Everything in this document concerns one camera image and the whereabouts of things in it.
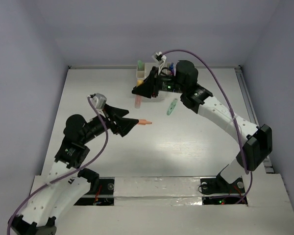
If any yellow highlighter cap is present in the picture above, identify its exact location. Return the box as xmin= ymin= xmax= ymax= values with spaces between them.
xmin=137 ymin=80 xmax=144 ymax=86

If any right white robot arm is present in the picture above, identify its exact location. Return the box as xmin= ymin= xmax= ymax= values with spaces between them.
xmin=132 ymin=60 xmax=272 ymax=195

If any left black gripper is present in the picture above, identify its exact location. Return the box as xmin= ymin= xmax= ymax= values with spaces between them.
xmin=81 ymin=103 xmax=138 ymax=144

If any silver foil strip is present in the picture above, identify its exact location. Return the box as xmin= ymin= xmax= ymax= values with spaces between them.
xmin=113 ymin=177 xmax=202 ymax=207

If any cream perforated organizer basket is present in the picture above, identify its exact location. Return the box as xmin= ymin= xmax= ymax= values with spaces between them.
xmin=131 ymin=66 xmax=180 ymax=99

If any orange highlighter pen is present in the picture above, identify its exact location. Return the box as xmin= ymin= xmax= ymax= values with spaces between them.
xmin=138 ymin=119 xmax=152 ymax=125

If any pink highlighter pen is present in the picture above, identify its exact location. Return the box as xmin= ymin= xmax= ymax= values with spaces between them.
xmin=134 ymin=95 xmax=143 ymax=109

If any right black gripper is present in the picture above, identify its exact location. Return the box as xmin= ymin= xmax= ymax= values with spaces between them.
xmin=132 ymin=66 xmax=186 ymax=97

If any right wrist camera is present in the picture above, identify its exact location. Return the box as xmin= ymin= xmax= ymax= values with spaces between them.
xmin=152 ymin=51 xmax=167 ymax=70

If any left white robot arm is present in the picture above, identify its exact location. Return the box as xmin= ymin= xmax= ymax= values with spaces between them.
xmin=6 ymin=104 xmax=139 ymax=235

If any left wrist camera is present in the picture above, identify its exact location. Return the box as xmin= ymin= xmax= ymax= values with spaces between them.
xmin=87 ymin=93 xmax=107 ymax=110

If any green highlighter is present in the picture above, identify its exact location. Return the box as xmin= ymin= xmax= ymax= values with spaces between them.
xmin=167 ymin=98 xmax=178 ymax=116
xmin=137 ymin=60 xmax=145 ymax=71

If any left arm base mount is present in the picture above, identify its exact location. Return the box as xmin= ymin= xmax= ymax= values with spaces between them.
xmin=74 ymin=178 xmax=115 ymax=206

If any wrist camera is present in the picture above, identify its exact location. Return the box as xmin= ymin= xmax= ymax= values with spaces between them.
xmin=87 ymin=93 xmax=107 ymax=110
xmin=152 ymin=51 xmax=167 ymax=70

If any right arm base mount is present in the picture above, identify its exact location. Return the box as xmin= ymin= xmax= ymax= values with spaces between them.
xmin=197 ymin=177 xmax=247 ymax=205

